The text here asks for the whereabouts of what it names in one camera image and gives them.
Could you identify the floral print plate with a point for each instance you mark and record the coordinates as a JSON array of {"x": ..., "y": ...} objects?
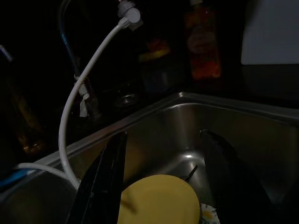
[{"x": 208, "y": 214}]

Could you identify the stainless steel sink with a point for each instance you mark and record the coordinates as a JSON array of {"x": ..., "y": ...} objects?
[{"x": 163, "y": 130}]

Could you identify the dark jar with yellow lid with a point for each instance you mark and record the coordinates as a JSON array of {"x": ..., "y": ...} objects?
[{"x": 158, "y": 77}]

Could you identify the yellow oil bottle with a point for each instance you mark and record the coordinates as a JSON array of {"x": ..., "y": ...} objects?
[{"x": 25, "y": 121}]

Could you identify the white board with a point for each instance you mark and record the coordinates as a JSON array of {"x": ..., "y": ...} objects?
[{"x": 273, "y": 35}]

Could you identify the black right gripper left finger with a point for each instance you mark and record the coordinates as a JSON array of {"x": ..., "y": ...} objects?
[{"x": 100, "y": 191}]

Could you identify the gooseneck metal faucet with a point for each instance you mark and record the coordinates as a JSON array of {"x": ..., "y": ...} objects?
[{"x": 90, "y": 102}]

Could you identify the orange pump soap bottle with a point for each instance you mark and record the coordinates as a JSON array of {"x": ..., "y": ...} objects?
[{"x": 203, "y": 46}]

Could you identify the thin black stick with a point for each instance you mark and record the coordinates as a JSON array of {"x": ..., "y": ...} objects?
[{"x": 191, "y": 173}]

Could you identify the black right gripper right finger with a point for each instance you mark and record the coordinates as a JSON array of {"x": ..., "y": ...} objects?
[{"x": 238, "y": 193}]

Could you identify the yellow plate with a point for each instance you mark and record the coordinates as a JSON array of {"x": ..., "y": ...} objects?
[{"x": 158, "y": 200}]

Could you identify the round metal drain cap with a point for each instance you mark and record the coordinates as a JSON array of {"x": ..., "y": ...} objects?
[{"x": 127, "y": 99}]

